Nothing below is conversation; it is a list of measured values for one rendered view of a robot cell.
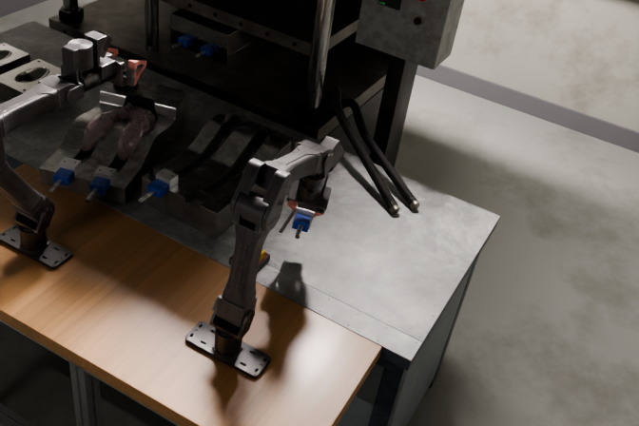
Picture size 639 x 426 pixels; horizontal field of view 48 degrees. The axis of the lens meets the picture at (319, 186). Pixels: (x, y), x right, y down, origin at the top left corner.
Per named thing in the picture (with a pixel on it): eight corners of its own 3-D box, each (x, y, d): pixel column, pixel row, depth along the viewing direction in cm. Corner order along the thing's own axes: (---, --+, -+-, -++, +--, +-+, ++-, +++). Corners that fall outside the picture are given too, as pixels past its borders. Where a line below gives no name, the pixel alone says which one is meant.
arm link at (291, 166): (305, 134, 170) (238, 164, 144) (338, 147, 167) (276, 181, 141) (294, 180, 175) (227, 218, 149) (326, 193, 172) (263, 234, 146)
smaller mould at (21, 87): (27, 112, 234) (24, 93, 230) (-6, 96, 239) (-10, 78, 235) (71, 89, 249) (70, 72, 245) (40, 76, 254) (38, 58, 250)
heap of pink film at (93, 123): (130, 163, 209) (130, 141, 205) (74, 149, 211) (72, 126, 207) (165, 120, 230) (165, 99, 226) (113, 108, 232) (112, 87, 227)
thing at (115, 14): (316, 144, 255) (319, 129, 252) (49, 31, 299) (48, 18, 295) (410, 65, 317) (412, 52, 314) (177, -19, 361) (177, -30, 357)
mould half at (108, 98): (125, 203, 203) (124, 172, 197) (40, 183, 206) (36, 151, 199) (188, 120, 243) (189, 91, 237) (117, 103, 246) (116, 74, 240)
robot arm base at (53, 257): (13, 202, 186) (-9, 215, 181) (71, 232, 180) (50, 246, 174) (17, 225, 191) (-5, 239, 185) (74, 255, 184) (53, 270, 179)
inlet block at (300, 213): (304, 248, 181) (309, 230, 178) (285, 242, 181) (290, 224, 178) (311, 222, 193) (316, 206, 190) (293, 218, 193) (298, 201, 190)
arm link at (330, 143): (318, 148, 182) (317, 116, 173) (347, 161, 180) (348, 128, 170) (295, 180, 176) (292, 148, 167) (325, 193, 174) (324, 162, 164)
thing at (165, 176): (146, 213, 192) (146, 197, 188) (132, 205, 193) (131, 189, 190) (178, 190, 201) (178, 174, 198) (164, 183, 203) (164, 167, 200)
